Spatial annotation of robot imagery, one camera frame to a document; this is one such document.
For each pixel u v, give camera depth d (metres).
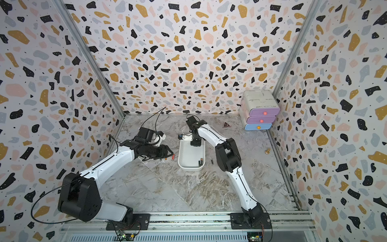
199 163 0.95
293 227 0.75
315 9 0.71
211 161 0.96
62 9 0.69
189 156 0.98
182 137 0.93
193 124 0.80
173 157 0.97
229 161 0.63
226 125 1.17
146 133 0.69
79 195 0.42
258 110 0.98
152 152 0.73
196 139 0.90
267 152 1.00
